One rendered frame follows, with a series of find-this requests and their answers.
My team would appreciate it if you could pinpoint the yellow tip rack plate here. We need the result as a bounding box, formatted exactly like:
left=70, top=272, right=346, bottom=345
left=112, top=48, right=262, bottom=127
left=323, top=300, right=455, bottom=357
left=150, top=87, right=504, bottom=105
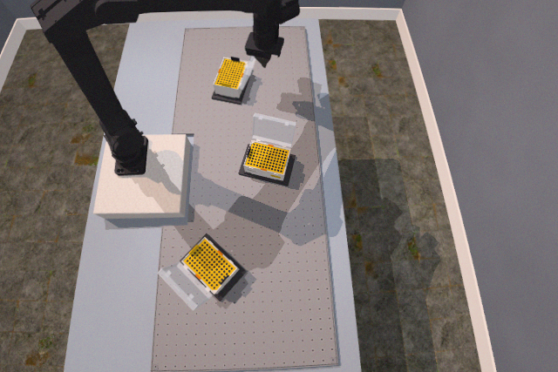
left=185, top=239, right=235, bottom=290
left=215, top=57, right=245, bottom=89
left=247, top=143, right=289, bottom=174

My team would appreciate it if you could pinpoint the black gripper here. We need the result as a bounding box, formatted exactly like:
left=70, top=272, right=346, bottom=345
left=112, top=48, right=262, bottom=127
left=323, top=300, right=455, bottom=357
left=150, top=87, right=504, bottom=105
left=245, top=30, right=284, bottom=68

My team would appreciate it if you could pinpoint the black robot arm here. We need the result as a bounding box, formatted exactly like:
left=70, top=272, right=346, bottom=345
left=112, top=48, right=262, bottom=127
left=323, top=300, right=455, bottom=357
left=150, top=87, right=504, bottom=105
left=31, top=0, right=300, bottom=176

